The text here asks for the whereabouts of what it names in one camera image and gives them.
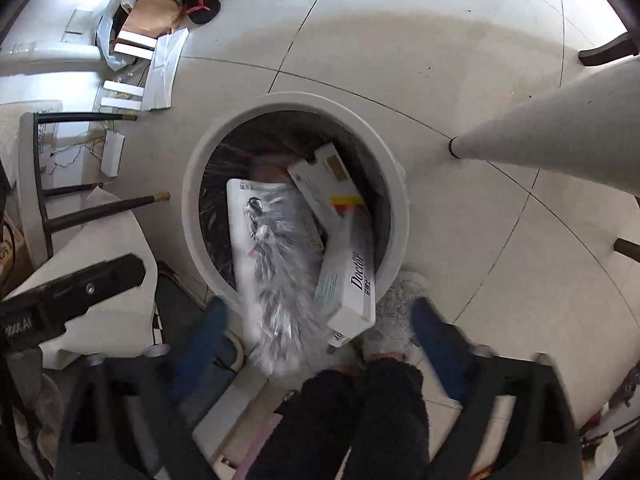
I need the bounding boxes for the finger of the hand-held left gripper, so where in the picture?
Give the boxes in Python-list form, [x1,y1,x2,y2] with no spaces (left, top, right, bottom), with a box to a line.
[32,254,147,320]

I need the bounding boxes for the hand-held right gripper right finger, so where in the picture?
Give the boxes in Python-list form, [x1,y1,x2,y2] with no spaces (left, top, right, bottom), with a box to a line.
[409,297,584,480]

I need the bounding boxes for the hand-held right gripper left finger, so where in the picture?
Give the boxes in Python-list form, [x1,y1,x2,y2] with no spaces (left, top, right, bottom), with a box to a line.
[52,297,232,480]

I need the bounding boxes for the long white toothpaste box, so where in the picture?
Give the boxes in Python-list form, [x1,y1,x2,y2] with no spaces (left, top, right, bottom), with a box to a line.
[286,142,377,348]

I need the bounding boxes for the silver pill blister pack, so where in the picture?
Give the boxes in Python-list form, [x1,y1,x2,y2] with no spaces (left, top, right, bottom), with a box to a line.
[226,177,328,378]

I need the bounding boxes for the white round trash bin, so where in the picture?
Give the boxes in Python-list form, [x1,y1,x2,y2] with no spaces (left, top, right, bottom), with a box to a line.
[181,91,410,311]

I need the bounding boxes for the white plastic cover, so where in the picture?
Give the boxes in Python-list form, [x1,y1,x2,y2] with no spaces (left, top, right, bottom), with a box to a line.
[10,187,158,368]

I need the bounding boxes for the grey fluffy slipper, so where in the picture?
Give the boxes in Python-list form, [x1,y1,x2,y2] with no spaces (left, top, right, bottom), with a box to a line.
[361,270,432,361]

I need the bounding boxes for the white stool with black legs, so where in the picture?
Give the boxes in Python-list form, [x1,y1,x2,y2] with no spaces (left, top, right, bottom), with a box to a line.
[17,110,171,261]

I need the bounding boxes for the printed cardboard box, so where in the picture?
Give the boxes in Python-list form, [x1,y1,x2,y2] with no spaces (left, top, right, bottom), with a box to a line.
[0,210,31,296]

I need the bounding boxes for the person's dark fleece pants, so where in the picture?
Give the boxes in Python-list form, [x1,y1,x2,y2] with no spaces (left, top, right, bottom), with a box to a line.
[232,357,431,480]

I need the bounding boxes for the white flat strip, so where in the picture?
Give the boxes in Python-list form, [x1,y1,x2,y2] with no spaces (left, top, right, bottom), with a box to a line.
[102,80,146,98]
[99,97,143,112]

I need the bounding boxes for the white folded paper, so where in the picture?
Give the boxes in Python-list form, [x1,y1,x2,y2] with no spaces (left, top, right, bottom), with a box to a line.
[142,27,191,111]

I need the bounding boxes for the white table leg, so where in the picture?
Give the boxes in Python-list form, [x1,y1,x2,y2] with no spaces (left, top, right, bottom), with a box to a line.
[0,40,108,66]
[448,57,640,161]

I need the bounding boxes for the white flat box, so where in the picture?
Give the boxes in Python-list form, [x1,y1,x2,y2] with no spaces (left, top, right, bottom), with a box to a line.
[112,30,156,56]

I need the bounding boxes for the brown cardboard piece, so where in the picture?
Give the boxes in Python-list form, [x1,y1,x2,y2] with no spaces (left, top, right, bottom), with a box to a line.
[120,0,183,38]

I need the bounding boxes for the black red slipper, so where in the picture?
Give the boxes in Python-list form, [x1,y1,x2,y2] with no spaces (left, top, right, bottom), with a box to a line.
[182,0,222,25]

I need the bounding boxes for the white adapter with wires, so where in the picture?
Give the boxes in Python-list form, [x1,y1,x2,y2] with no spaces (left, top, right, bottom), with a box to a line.
[100,130,126,177]

